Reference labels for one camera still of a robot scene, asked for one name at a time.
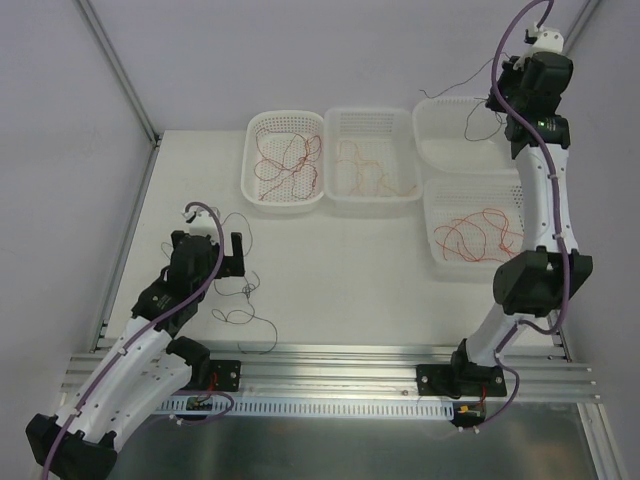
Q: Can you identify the thin dark wire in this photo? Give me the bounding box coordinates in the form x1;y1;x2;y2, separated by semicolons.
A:
159;212;279;355

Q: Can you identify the dark red wire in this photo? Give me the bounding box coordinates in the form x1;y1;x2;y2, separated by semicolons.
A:
253;125;324;202

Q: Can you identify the thin red wire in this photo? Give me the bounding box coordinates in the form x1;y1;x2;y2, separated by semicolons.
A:
433;208;526;264

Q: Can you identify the yellow wire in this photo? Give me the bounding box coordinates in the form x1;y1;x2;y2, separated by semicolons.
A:
333;140;419;199

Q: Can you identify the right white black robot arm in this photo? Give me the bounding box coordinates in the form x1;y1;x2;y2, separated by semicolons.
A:
447;52;593;398

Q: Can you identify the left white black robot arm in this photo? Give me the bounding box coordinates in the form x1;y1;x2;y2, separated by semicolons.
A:
26;230;245;479

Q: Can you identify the solid white tub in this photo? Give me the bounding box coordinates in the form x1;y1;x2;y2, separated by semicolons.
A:
412;96;515;175

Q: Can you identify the rounded perforated white basket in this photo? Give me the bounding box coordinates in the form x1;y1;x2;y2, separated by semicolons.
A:
240;110;324;215

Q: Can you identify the large perforated white basket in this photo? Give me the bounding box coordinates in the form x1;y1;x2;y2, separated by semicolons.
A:
423;176;524;276

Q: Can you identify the translucent middle white basket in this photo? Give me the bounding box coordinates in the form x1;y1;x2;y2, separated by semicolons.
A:
323;107;423;215

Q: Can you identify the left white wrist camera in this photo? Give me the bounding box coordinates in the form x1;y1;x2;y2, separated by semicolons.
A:
183;207;218;240

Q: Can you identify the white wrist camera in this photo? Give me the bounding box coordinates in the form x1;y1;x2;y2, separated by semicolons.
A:
183;207;218;240
513;25;564;70

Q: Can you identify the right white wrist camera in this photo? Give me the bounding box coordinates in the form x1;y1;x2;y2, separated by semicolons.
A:
513;25;564;70

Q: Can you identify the right aluminium frame post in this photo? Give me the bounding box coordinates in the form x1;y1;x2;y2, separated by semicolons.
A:
563;0;602;56

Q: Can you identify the aluminium frame post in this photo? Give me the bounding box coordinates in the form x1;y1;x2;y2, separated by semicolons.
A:
563;0;602;56
73;0;160;146

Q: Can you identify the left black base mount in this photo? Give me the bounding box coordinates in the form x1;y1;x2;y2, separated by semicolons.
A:
202;359;242;393

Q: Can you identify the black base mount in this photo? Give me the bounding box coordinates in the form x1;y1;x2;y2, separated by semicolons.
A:
202;359;242;393
416;364;507;400

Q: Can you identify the left aluminium frame post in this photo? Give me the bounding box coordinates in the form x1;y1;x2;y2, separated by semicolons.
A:
73;0;160;146

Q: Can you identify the white slotted cable duct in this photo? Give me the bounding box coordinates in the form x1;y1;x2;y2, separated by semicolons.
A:
156;396;454;421

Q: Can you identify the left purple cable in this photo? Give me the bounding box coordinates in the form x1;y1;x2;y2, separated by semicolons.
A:
39;201;225;480

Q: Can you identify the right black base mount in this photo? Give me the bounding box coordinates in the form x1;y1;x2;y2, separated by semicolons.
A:
416;364;507;400

